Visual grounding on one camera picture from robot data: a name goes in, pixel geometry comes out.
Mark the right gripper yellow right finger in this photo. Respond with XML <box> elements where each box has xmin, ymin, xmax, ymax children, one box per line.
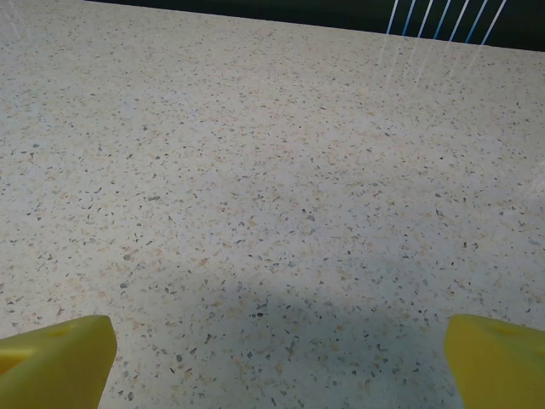
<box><xmin>443</xmin><ymin>314</ymin><xmax>545</xmax><ymax>409</ymax></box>

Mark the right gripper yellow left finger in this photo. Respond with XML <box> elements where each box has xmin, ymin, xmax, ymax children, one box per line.
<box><xmin>0</xmin><ymin>314</ymin><xmax>118</xmax><ymax>409</ymax></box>

